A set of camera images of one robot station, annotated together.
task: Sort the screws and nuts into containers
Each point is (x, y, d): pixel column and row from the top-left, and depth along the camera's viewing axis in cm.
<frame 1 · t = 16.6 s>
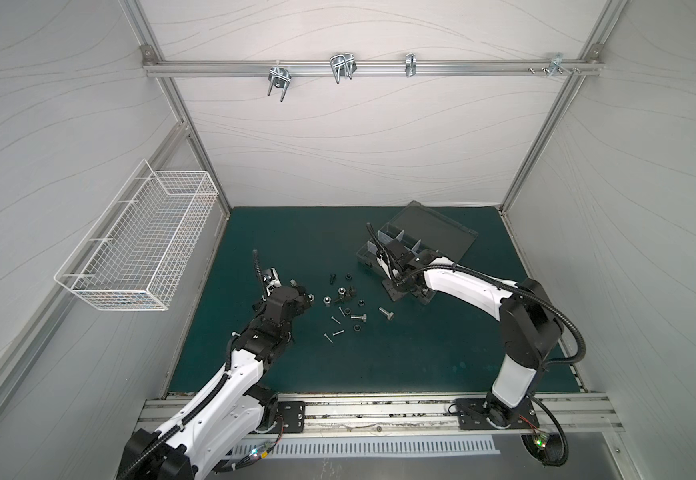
left hand: (292, 285, 83), fingers open
right hand: (399, 279, 91), fingers closed
clear plastic compartment organizer box: (421, 229, 116), on the table
silver hex bolt: (390, 315, 92), point 2 cm above the table
small silver bolt: (364, 317, 90), point 3 cm above the table
thin silver screw: (325, 334, 89), on the table
black nut lower: (357, 325, 90), point 2 cm above the table
silver nut middle: (327, 299, 95), point 2 cm above the table
black screw upper left: (333, 277, 102), on the table
black nut upper right: (348, 277, 101), point 2 cm above the table

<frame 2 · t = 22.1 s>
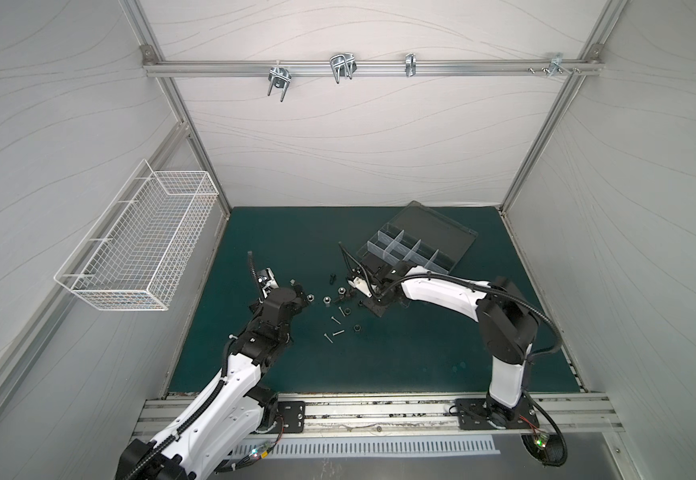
left hand: (288, 284, 82), fingers open
right hand: (378, 293, 91), fingers closed
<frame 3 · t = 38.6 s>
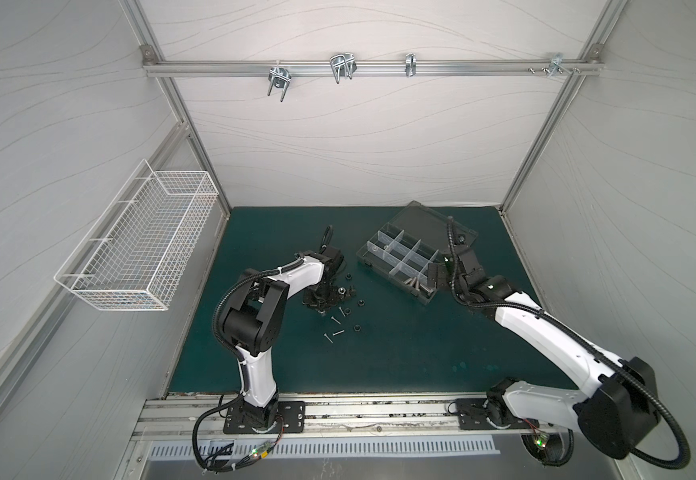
left hand: (329, 303, 94), fingers closed
right hand: (453, 261, 83), fingers open
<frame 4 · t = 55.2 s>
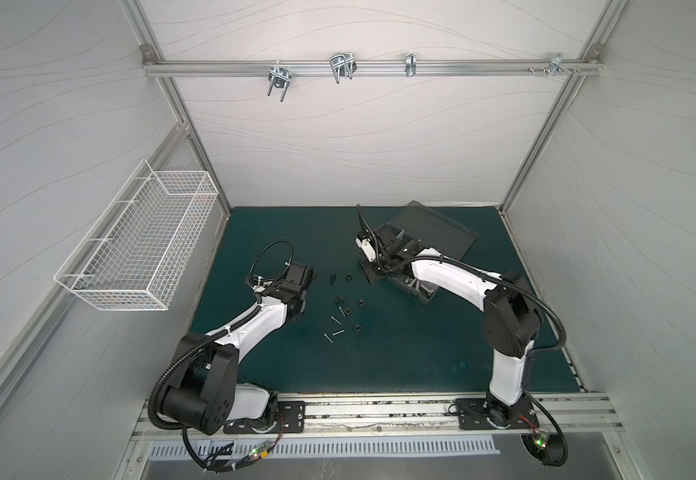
left hand: (288, 284, 90), fingers open
right hand: (371, 261, 91), fingers closed
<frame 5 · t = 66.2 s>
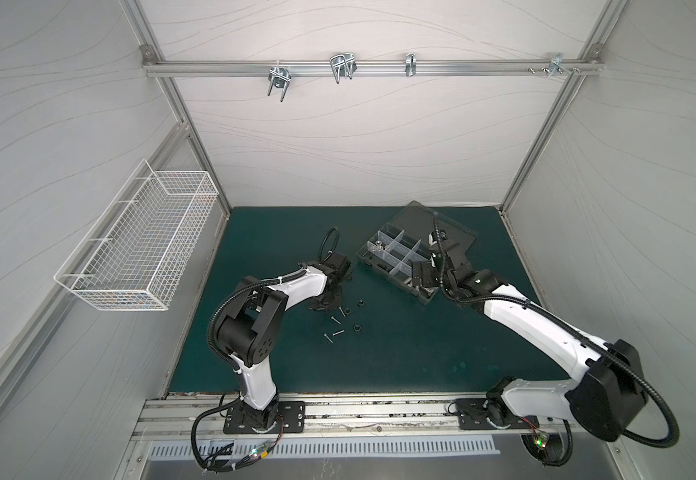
left hand: (334, 300, 94), fingers closed
right hand: (434, 257, 83), fingers open
